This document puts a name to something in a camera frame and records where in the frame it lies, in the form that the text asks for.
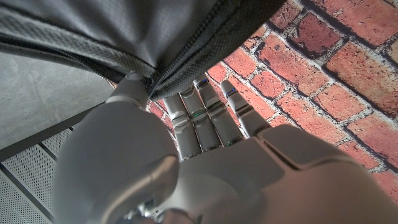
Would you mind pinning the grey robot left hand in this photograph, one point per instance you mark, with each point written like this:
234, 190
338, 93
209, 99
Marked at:
217, 180

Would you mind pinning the printed brick backdrop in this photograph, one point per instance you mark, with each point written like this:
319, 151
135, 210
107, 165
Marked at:
311, 77

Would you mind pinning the black backpack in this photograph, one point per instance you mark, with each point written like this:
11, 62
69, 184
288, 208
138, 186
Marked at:
124, 37

